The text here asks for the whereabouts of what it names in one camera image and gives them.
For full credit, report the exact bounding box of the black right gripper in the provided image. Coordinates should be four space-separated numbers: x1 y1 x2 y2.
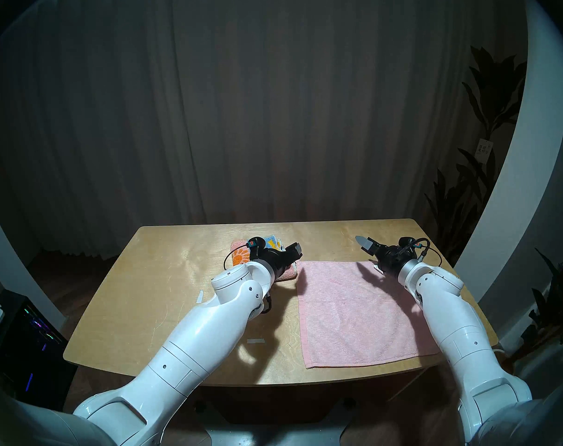
355 236 422 278

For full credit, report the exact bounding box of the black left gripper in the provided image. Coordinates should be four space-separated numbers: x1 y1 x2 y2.
247 237 303 283

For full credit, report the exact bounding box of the sunflower print terry towel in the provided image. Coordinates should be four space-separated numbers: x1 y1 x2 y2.
229 236 298 281

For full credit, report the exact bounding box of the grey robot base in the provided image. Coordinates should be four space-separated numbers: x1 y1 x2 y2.
203 422 352 446

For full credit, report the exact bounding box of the plain pink terry towel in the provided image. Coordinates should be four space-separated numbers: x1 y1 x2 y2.
295 260 440 369

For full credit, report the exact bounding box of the grey pleated curtain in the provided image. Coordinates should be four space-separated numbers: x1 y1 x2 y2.
0 0 528 264

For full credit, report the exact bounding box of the tall dark leafy plant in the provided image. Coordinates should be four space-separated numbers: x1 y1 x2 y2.
423 46 528 264

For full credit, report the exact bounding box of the dark spiky potted plant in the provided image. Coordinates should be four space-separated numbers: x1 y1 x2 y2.
514 236 563 357

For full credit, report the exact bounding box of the black computer tower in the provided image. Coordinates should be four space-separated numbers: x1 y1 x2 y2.
0 289 78 418

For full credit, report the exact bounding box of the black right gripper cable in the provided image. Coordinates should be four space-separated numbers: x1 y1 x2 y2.
414 238 442 267

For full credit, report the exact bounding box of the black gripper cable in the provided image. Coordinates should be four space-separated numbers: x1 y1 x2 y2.
414 238 442 267
223 245 252 271

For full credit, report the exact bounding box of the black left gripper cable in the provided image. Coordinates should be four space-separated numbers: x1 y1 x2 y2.
223 245 252 271

